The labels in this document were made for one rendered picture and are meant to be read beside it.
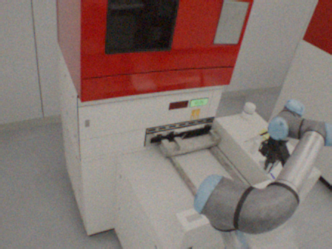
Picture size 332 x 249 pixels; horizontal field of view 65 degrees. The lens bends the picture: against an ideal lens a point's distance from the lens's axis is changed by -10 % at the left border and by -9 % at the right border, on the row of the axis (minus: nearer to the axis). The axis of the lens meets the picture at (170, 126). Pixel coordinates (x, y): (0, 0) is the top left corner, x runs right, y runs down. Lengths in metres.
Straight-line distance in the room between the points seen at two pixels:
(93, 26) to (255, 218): 0.85
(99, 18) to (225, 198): 0.77
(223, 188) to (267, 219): 0.13
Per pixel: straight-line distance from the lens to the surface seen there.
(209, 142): 1.67
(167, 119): 1.54
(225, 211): 0.69
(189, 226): 1.15
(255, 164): 1.53
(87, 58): 1.14
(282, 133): 0.97
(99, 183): 1.69
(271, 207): 0.68
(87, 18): 1.08
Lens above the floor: 1.90
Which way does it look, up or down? 36 degrees down
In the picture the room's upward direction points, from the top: 11 degrees clockwise
